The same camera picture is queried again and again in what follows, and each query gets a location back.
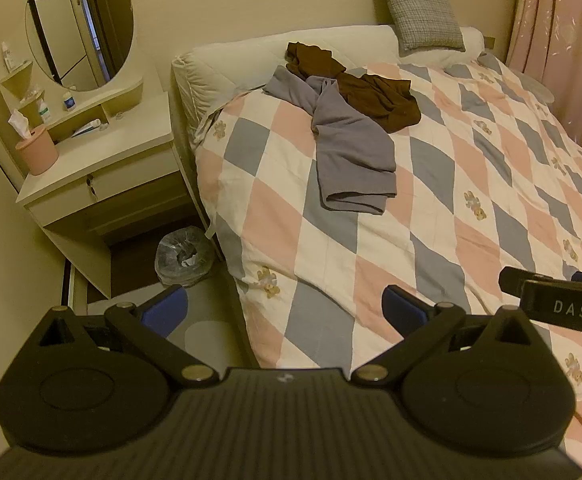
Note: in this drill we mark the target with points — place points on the pink grey checkered quilt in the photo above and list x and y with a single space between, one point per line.
321 260

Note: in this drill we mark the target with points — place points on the oval mirror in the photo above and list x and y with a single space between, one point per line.
71 20

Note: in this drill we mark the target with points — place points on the grey plaid cushion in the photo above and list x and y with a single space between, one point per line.
416 5

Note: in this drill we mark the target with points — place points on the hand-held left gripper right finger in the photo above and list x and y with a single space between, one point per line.
403 307

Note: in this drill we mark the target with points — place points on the green label bottle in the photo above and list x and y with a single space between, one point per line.
45 111

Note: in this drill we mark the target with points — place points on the patterned floor rug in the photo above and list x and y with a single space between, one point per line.
206 320

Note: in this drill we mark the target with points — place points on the pink tissue box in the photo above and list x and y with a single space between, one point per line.
38 152

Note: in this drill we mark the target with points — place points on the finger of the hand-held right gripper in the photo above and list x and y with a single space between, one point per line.
516 280

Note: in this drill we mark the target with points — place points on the grey purple garment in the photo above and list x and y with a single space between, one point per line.
351 160

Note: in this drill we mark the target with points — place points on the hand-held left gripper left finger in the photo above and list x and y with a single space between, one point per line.
166 307

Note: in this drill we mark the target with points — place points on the toothpaste tube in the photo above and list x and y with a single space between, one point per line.
87 127

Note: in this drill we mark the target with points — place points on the white tissue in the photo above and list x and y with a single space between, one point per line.
18 122

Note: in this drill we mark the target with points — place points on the cream dressing table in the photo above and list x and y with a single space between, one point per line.
111 145

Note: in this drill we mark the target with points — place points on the pink curtain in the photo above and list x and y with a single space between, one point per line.
566 35

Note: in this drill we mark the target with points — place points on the trash bin with clear bag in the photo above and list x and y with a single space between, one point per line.
183 257

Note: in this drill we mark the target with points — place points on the drawer key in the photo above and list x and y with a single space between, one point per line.
91 185

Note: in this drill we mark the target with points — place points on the small white jar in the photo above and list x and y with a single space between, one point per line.
69 101

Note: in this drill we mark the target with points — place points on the white pillow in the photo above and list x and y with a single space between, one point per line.
231 60

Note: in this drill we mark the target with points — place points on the brown garment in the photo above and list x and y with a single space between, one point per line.
371 100

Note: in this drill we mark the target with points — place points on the white bottle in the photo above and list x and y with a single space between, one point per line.
7 56

